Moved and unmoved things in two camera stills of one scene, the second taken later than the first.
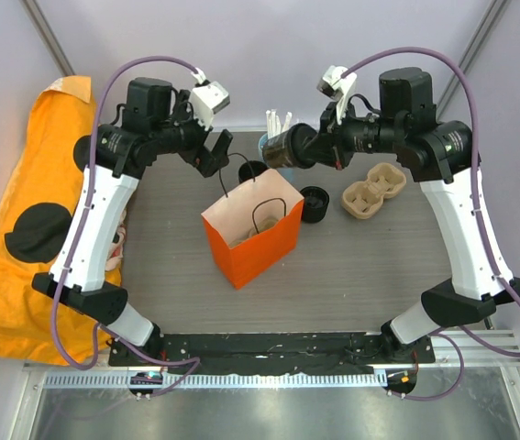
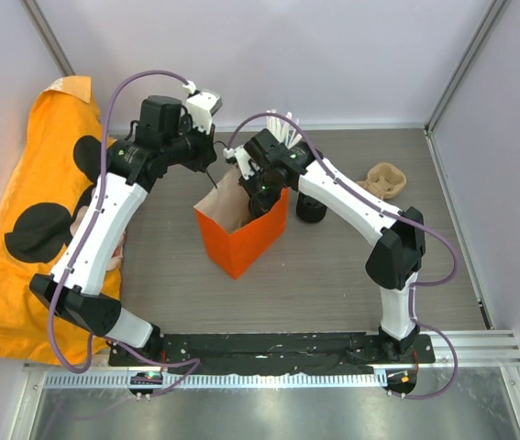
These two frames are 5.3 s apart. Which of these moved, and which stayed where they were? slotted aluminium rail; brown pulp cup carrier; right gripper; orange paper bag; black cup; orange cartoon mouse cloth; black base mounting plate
Moved: right gripper; black cup; orange paper bag
Stayed: brown pulp cup carrier; black base mounting plate; orange cartoon mouse cloth; slotted aluminium rail
